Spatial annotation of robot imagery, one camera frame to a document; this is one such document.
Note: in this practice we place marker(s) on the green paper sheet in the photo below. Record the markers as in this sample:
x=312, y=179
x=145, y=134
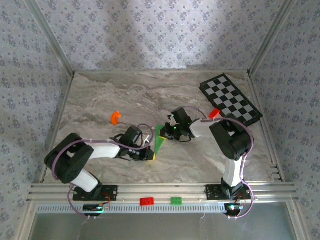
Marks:
x=158, y=145

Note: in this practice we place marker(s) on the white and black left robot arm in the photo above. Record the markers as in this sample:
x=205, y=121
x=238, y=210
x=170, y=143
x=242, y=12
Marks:
x=105, y=150

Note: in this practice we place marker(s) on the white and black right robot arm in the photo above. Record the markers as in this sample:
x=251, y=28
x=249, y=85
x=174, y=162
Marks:
x=233, y=172

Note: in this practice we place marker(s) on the red plastic block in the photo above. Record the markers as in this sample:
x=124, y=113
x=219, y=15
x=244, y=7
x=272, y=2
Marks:
x=214, y=113

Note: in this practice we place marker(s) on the orange curved plastic piece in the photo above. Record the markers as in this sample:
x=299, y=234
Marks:
x=115, y=118

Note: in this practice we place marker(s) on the red toy brick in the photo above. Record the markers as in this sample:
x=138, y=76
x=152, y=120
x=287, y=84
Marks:
x=147, y=201

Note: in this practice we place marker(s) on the green toy brick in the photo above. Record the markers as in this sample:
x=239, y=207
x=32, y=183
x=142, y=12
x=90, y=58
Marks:
x=176, y=201

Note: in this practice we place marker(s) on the black and white chessboard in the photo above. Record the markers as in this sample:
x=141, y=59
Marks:
x=225, y=92

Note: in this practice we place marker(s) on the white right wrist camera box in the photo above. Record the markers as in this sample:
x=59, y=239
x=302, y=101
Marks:
x=172, y=120

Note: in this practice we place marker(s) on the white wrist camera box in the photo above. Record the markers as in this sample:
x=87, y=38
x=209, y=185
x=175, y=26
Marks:
x=148, y=140
x=172, y=120

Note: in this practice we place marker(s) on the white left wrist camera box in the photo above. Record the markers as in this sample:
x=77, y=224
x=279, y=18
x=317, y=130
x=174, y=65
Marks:
x=148, y=140

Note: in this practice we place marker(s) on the aluminium mounting rail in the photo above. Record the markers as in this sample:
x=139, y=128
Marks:
x=162, y=191

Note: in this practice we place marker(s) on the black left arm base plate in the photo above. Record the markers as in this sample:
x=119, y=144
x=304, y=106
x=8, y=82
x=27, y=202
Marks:
x=112, y=192

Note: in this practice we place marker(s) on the aluminium table edge rail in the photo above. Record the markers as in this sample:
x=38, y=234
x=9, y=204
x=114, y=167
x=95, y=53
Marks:
x=160, y=71
x=257, y=100
x=57, y=117

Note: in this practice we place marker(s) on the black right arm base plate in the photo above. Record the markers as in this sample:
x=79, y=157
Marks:
x=211, y=192

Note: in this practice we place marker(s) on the aluminium frame post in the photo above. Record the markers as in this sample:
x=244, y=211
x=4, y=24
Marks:
x=49, y=35
x=272, y=35

